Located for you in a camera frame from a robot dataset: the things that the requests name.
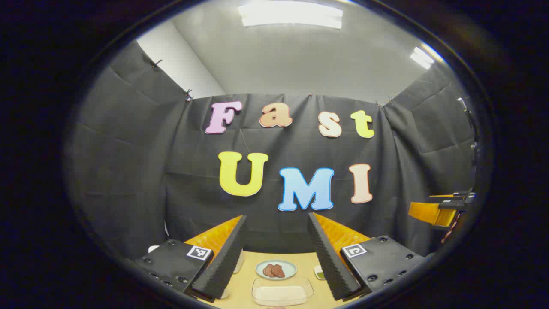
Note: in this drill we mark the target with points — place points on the white toaster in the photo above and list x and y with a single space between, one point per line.
239 262

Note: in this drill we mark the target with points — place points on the large ceiling light panel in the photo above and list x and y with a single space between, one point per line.
291 15

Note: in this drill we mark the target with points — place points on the beige tray with clear lid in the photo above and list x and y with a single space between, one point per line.
281 294

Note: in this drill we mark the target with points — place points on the black backdrop cloth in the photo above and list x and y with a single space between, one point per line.
180 171

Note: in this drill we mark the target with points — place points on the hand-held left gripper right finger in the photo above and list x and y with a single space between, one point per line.
332 266

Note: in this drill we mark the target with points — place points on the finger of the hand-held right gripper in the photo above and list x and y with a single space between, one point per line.
431 212
441 196

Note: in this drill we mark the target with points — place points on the pale blue round plate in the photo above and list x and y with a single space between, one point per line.
288 267

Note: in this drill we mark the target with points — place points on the white divided tray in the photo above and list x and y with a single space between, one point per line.
320 276

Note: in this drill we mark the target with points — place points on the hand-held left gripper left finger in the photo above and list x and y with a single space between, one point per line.
223 266

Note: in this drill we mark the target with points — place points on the brown meat slice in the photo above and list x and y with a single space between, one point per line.
268 270
279 271

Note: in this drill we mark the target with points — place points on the small ceiling light panel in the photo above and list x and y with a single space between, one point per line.
421 57

